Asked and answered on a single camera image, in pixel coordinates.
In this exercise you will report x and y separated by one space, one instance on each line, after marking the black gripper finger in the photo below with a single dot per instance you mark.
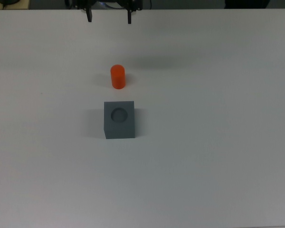
129 17
89 16

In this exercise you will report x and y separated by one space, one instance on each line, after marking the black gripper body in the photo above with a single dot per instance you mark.
134 3

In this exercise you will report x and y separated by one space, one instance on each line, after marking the orange cylinder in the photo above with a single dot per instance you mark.
118 77

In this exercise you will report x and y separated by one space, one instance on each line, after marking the grey block with round hole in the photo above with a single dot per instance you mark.
120 123

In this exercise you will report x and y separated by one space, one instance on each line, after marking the small dark rounded object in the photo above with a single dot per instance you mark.
9 2

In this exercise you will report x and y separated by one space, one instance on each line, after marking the large dark object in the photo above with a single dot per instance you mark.
247 3

